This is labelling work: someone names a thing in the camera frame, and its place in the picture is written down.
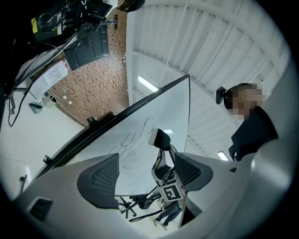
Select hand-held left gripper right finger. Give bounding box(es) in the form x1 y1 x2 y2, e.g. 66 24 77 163
174 152 241 227

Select person's head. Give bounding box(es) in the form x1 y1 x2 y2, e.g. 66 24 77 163
225 83 268 121

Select teal dustpan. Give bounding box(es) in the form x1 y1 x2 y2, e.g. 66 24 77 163
29 101 44 114

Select black cables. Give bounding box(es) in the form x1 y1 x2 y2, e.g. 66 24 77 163
8 70 38 128

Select black monitor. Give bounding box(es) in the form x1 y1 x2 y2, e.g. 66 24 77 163
64 25 110 70

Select black head camera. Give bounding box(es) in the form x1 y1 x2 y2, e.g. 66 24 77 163
215 86 232 105

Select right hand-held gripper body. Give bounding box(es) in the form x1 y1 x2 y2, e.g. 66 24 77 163
153 170 184 202

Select person in black shirt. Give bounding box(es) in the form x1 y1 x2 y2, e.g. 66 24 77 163
228 106 280 162

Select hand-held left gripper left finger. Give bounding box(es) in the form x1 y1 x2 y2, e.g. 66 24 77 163
14 153 141 239

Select white whiteboard on black stand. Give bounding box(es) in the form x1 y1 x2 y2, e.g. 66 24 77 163
20 74 193 222

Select black office chair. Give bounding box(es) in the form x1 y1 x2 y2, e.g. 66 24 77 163
129 195 162 211

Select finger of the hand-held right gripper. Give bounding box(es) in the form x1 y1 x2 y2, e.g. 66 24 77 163
152 149 172 180
167 144 180 169

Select grey trash bin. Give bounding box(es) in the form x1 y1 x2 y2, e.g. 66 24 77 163
42 93 57 108

